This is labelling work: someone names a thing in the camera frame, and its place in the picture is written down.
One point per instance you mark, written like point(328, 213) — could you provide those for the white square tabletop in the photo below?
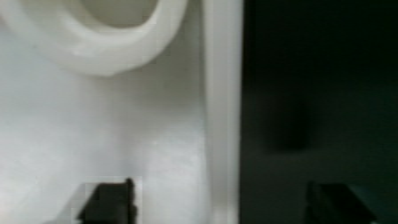
point(119, 107)

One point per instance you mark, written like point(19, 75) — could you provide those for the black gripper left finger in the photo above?
point(110, 208)

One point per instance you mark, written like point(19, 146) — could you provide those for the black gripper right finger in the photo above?
point(334, 206)

